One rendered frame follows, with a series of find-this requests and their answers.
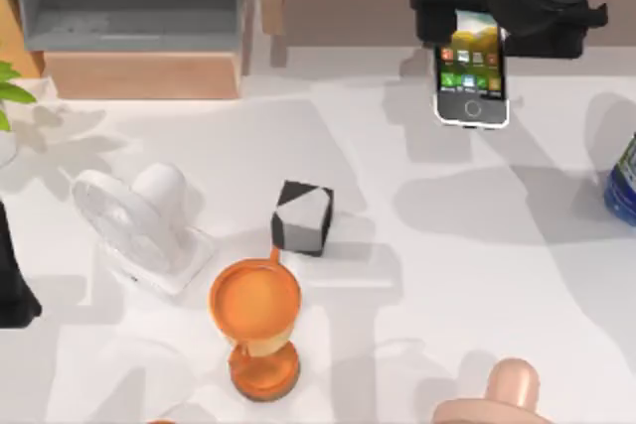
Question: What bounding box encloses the black smartphone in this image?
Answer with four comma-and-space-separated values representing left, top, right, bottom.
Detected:
433, 8, 511, 130

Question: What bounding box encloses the wooden cupboard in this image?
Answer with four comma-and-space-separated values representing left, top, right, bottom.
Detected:
261, 0, 498, 68

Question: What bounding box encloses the blue bottle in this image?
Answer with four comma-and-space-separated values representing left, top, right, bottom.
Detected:
602, 132, 636, 227

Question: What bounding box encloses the black and white cube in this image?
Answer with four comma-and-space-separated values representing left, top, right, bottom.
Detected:
269, 179, 335, 259

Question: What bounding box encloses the pale wooden drawer front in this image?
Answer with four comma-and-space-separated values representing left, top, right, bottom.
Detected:
43, 49, 240, 100

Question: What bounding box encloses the orange trophy cup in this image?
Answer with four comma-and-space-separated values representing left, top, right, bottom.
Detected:
207, 246, 303, 403

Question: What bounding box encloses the pink bottle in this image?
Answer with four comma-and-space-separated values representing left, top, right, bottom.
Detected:
428, 355, 554, 424

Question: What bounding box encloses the white table fan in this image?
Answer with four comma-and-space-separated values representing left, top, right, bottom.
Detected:
70, 161, 218, 297

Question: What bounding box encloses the green plant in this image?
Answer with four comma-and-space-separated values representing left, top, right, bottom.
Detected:
0, 60, 39, 133

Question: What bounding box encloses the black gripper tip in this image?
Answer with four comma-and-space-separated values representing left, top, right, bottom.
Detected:
0, 202, 44, 331

